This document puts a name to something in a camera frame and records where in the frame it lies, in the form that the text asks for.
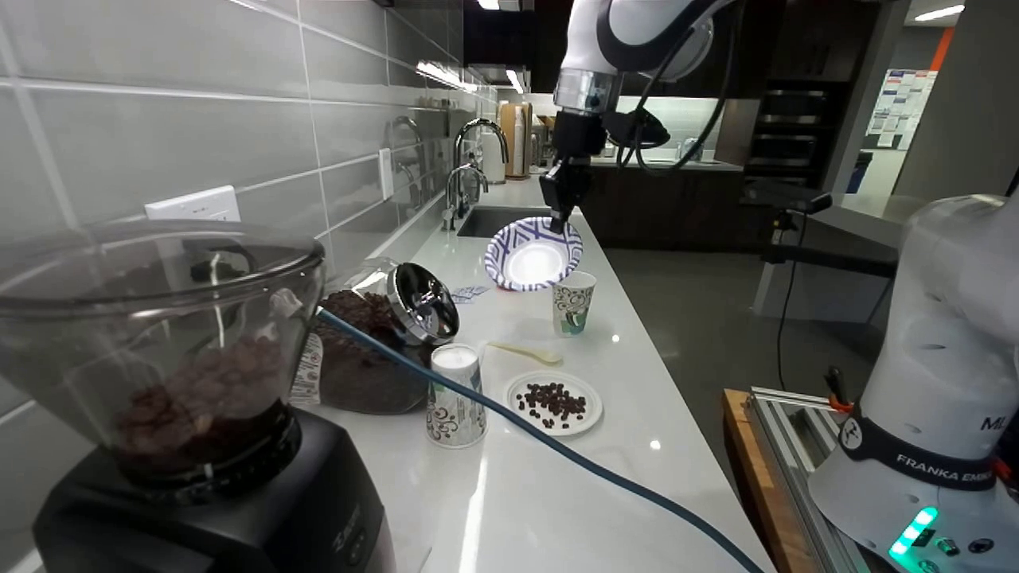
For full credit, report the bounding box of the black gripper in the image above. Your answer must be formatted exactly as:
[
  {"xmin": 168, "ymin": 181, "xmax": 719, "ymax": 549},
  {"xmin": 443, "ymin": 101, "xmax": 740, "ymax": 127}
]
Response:
[{"xmin": 543, "ymin": 110, "xmax": 604, "ymax": 233}]

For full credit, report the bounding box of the blue patterned plate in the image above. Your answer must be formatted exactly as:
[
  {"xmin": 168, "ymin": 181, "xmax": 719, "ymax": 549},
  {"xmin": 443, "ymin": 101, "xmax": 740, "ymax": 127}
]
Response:
[{"xmin": 482, "ymin": 218, "xmax": 584, "ymax": 292}]

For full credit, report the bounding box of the coffee beans pile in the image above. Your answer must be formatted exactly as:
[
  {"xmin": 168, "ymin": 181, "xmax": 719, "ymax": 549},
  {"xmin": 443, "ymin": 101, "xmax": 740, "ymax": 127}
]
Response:
[{"xmin": 517, "ymin": 381, "xmax": 586, "ymax": 429}]

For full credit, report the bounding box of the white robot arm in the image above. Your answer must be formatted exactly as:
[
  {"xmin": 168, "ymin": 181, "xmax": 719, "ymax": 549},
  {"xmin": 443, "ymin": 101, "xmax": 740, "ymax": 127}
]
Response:
[{"xmin": 543, "ymin": 0, "xmax": 735, "ymax": 233}]

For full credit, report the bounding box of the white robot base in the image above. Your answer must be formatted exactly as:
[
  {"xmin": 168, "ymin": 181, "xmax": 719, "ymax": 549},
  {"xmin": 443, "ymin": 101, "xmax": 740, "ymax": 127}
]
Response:
[{"xmin": 808, "ymin": 193, "xmax": 1019, "ymax": 573}]

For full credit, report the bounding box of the white plain plate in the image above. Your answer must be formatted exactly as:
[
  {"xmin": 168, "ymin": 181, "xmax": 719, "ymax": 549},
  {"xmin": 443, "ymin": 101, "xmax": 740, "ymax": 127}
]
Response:
[{"xmin": 504, "ymin": 369, "xmax": 604, "ymax": 438}]

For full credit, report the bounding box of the patterned paper cup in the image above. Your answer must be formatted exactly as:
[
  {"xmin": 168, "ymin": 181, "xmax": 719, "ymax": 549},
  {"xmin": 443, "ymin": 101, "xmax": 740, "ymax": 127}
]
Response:
[{"xmin": 551, "ymin": 271, "xmax": 597, "ymax": 335}]

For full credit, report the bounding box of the kitchen sink basin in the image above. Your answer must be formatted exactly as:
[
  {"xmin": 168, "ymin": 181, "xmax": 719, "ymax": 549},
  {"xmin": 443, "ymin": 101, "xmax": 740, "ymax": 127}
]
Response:
[{"xmin": 458, "ymin": 206, "xmax": 544, "ymax": 239}]

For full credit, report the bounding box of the chrome sink faucet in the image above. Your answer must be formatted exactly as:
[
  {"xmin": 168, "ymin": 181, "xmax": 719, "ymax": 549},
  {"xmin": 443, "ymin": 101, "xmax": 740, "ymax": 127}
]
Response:
[{"xmin": 440, "ymin": 119, "xmax": 509, "ymax": 233}]

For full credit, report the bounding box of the wooden spoon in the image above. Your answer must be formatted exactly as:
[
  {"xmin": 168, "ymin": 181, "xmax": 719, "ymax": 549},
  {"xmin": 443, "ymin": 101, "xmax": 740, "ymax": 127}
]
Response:
[{"xmin": 489, "ymin": 342, "xmax": 564, "ymax": 365}]

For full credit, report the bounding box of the dark canister with metal lid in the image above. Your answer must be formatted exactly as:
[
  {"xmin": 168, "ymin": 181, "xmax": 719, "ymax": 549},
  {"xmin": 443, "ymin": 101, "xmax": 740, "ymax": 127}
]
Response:
[{"xmin": 320, "ymin": 259, "xmax": 458, "ymax": 415}]

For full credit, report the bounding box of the small patterned white cup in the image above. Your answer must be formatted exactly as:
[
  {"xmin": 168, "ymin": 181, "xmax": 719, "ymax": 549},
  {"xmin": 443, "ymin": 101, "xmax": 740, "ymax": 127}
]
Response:
[{"xmin": 427, "ymin": 345, "xmax": 484, "ymax": 446}]

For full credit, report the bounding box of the black coffee grinder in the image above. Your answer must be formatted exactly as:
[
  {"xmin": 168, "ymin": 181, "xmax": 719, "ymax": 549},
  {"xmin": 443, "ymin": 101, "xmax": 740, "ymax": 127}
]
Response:
[{"xmin": 0, "ymin": 219, "xmax": 391, "ymax": 573}]

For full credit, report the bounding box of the blue cable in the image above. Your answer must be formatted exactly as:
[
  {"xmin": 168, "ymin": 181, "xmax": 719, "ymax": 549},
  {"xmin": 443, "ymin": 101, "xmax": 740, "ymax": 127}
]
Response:
[{"xmin": 314, "ymin": 306, "xmax": 764, "ymax": 573}]

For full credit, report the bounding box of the white wall outlet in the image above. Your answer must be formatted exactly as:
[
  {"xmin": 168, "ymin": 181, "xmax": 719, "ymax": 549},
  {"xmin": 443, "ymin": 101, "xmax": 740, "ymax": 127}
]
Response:
[{"xmin": 145, "ymin": 186, "xmax": 240, "ymax": 222}]

